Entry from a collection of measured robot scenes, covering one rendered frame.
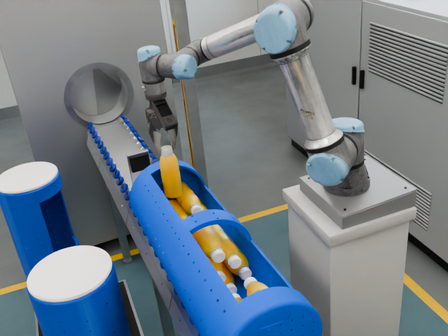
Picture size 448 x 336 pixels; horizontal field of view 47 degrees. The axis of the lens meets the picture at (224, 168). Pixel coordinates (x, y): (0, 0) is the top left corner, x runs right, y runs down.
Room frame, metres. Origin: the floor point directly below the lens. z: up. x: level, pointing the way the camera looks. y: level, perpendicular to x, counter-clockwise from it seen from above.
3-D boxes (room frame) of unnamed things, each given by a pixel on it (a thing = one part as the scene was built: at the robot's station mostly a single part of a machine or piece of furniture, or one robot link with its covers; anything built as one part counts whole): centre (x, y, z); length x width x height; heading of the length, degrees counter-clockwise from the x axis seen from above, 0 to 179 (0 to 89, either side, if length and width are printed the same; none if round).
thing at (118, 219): (2.74, 0.69, 0.31); 0.06 x 0.06 x 0.63; 21
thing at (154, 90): (1.64, 0.20, 1.54); 0.08 x 0.08 x 0.05
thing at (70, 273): (1.37, 0.54, 1.03); 0.28 x 0.28 x 0.01
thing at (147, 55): (1.64, 0.20, 1.62); 0.09 x 0.08 x 0.11; 59
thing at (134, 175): (2.11, 0.38, 1.00); 0.10 x 0.04 x 0.15; 111
